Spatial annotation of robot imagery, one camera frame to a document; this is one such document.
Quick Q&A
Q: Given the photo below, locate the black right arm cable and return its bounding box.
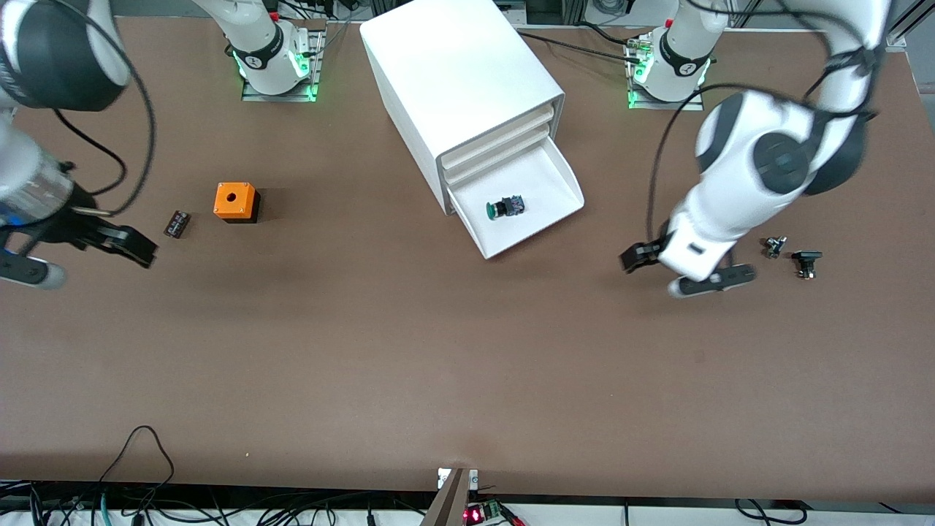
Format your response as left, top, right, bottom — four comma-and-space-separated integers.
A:
51, 0, 156, 218

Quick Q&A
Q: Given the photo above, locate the aluminium frame corner profile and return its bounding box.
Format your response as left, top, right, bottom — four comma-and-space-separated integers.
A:
884, 0, 935, 52

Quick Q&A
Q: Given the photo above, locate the orange button enclosure box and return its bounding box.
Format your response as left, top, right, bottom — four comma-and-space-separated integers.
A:
213, 182, 261, 224

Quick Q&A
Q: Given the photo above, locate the grey metal post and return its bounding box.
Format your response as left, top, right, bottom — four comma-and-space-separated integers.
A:
420, 468, 468, 526

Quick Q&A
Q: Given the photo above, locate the circuit board red LED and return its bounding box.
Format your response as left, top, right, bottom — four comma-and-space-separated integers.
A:
464, 500, 525, 526

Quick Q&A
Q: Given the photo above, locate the black looped cable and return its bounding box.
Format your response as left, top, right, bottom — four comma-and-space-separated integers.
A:
99, 426, 176, 505

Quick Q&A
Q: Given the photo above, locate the green push button switch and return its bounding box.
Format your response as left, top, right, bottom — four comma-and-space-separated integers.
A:
485, 194, 527, 221

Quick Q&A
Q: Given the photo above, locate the black table cable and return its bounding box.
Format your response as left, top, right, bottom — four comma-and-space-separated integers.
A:
515, 29, 644, 66

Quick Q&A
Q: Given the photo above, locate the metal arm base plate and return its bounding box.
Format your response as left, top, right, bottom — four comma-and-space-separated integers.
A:
241, 29, 326, 103
626, 37, 706, 112

